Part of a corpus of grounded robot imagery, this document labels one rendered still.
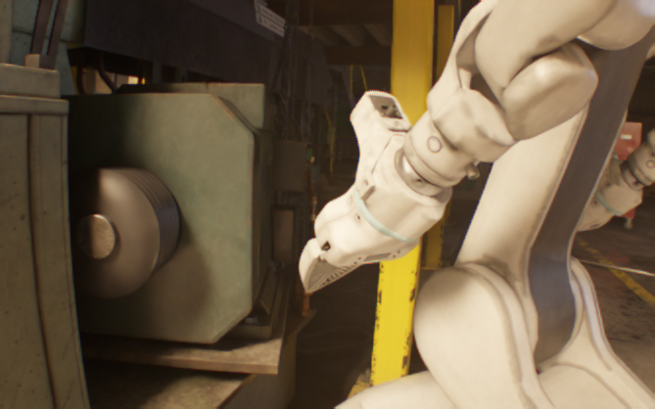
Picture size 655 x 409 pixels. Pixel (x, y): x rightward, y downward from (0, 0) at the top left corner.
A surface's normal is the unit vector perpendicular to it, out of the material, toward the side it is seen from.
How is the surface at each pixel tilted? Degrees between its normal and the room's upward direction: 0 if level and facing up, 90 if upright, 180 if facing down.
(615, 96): 110
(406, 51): 90
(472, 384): 90
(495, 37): 100
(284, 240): 90
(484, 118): 67
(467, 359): 90
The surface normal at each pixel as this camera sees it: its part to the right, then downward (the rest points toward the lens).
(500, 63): -0.92, 0.25
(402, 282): -0.30, 0.12
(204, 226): 0.04, 0.14
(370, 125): -0.90, -0.13
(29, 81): 0.95, 0.08
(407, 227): -0.59, 0.46
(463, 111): -0.74, 0.30
